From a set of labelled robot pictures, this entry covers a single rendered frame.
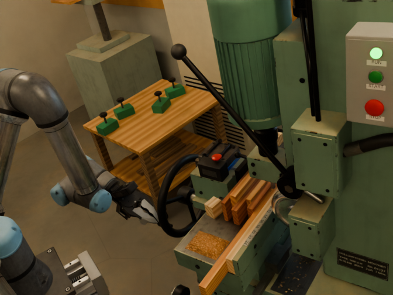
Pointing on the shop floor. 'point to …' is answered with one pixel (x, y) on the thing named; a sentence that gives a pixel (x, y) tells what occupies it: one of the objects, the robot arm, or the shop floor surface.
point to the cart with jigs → (155, 133)
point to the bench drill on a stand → (111, 64)
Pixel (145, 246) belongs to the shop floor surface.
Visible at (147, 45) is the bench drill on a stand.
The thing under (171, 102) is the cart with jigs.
